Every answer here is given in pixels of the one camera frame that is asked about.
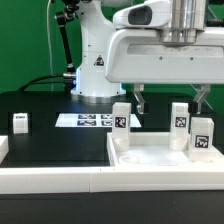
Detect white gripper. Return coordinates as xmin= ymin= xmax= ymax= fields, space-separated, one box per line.
xmin=105 ymin=27 xmax=224 ymax=114

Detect white square table top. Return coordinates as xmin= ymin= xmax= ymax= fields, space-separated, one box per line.
xmin=107 ymin=132 xmax=224 ymax=166

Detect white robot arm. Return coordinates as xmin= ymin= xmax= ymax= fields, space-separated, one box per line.
xmin=62 ymin=0 xmax=224 ymax=113

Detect white base tag plate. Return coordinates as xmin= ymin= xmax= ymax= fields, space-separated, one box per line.
xmin=54 ymin=113 xmax=143 ymax=129

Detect white U-shaped obstacle fence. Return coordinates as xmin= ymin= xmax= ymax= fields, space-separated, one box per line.
xmin=0 ymin=134 xmax=224 ymax=195

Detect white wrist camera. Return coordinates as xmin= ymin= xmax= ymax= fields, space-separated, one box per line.
xmin=113 ymin=0 xmax=172 ymax=29

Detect black cables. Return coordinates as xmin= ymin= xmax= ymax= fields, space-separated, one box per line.
xmin=18 ymin=73 xmax=76 ymax=93

